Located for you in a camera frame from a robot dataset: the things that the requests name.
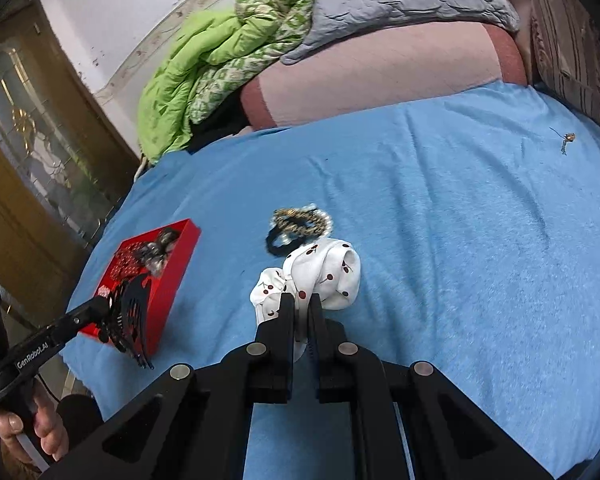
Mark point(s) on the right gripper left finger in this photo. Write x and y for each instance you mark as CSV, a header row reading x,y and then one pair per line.
x,y
192,423

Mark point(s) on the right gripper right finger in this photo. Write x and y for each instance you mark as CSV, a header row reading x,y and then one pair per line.
x,y
409,422

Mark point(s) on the pink plaid scrunchie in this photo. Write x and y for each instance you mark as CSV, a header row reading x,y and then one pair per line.
x,y
104,291

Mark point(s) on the white cherry print scrunchie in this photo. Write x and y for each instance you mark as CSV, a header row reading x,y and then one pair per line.
x,y
329,268

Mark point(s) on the red dotted scrunchie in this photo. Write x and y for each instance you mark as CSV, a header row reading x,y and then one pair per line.
x,y
126,262

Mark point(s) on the grey black lace scrunchie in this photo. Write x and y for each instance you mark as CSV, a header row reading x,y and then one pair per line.
x,y
154,255

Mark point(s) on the red jewelry tray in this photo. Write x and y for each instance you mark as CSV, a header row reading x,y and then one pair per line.
x,y
163,288

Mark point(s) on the person's left hand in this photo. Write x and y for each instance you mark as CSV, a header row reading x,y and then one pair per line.
x,y
48,427

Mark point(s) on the blue bed blanket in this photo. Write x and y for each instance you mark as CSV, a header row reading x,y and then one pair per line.
x,y
479,242

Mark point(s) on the wooden glass door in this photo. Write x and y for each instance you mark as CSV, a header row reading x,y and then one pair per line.
x,y
64,169

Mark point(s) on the small gold earring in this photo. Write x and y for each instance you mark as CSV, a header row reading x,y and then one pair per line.
x,y
565,138

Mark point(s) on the pink quilted bolster pillow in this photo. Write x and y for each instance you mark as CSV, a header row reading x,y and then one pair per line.
x,y
387,66

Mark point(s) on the green patterned comforter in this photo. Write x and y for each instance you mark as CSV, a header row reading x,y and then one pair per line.
x,y
213,54

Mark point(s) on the striped floral cushion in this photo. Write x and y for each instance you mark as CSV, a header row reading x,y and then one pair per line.
x,y
566,47

